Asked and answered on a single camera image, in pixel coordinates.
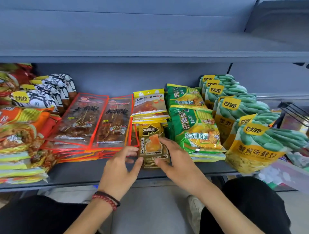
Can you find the person's right thumb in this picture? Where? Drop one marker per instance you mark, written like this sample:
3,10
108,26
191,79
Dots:
163,165

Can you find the stack of red-rimmed skewer packets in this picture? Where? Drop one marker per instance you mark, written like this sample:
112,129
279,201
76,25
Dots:
115,123
79,120

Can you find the grey metal shelf unit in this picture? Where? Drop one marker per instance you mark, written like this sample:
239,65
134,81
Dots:
120,36
270,77

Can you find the stack of brown gold packets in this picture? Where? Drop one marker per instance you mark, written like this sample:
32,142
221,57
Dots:
151,135

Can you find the white shoe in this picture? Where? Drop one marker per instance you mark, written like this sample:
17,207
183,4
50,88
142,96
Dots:
194,212

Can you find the person's left forearm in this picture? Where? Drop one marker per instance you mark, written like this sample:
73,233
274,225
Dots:
89,217

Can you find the person's right forearm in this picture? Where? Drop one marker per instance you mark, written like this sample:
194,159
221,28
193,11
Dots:
224,212

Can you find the stack of yellow red packets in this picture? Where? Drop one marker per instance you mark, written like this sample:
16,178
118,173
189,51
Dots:
149,103

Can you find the person's right leg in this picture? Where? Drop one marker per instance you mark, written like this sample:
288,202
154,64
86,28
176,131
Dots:
251,205

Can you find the pile of red snack packets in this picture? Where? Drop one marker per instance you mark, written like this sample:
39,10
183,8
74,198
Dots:
12,79

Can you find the pile of green yellow packets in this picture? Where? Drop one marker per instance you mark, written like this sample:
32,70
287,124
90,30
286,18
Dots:
193,125

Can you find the person's left thumb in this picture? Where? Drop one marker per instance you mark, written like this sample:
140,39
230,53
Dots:
136,167

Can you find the black white snack bag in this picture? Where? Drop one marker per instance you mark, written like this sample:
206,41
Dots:
60,88
68,83
49,92
38,102

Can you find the pile of orange noodle packets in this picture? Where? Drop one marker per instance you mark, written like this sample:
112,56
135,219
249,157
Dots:
19,139

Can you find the person's right hand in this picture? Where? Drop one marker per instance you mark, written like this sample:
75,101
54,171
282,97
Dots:
183,168

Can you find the clear plastic bin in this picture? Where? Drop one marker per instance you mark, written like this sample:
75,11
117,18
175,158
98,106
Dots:
287,176

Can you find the person's left leg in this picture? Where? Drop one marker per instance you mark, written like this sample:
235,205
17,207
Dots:
36,214

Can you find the row of green bean bags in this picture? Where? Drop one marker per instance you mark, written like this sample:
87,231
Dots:
256,135

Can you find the person's left hand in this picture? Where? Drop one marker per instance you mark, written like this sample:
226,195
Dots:
115,173

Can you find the person's leg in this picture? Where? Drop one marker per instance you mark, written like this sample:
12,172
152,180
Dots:
36,214
251,205

